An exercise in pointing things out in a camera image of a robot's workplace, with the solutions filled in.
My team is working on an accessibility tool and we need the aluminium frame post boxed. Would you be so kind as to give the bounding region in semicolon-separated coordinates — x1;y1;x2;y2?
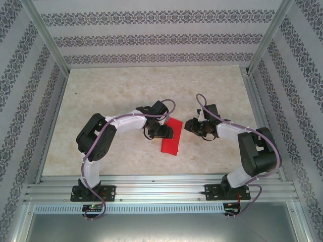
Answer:
21;0;70;75
247;0;296;75

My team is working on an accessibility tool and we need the black left gripper cable loop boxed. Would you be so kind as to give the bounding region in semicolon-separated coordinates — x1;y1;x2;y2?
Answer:
143;127;156;140

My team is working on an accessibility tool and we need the black right gripper cable loop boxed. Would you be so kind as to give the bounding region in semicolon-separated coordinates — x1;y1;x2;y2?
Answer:
201;131;219;142

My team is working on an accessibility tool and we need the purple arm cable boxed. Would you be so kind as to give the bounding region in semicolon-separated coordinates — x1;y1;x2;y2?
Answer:
196;93;282;219
80;99;177;220

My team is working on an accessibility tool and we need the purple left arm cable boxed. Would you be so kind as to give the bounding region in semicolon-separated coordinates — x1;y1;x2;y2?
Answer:
80;99;177;220

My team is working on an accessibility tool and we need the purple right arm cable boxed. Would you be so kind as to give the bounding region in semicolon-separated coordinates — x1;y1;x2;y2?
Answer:
196;93;282;219

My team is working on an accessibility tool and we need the aluminium side rail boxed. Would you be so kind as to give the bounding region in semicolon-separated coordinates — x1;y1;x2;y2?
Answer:
34;73;70;184
242;67;287;182

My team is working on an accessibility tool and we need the small circuit board with wires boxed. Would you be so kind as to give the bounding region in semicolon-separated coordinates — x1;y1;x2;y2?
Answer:
224;203;240;215

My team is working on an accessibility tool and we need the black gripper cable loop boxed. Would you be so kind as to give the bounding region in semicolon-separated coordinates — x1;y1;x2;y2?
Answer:
201;131;219;142
143;127;156;140

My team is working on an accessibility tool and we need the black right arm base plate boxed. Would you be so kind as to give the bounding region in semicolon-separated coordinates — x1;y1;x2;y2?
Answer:
204;184;251;202

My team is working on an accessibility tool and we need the steel sheet shelf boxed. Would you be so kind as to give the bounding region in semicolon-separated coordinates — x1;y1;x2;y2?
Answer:
25;213;303;242

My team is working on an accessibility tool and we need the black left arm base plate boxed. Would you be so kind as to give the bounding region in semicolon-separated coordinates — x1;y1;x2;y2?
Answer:
71;185;117;202

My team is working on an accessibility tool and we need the aluminium mounting rail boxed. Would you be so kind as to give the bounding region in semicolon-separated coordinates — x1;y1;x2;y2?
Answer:
24;175;300;203

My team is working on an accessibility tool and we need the red paper sheet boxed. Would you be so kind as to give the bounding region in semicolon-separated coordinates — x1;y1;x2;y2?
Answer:
160;117;184;157

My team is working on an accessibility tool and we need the slotted grey cable duct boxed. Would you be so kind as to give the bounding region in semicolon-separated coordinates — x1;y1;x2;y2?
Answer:
34;203;225;214

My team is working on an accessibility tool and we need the circuit board with green light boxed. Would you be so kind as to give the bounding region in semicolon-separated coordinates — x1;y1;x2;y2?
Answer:
82;204;104;212

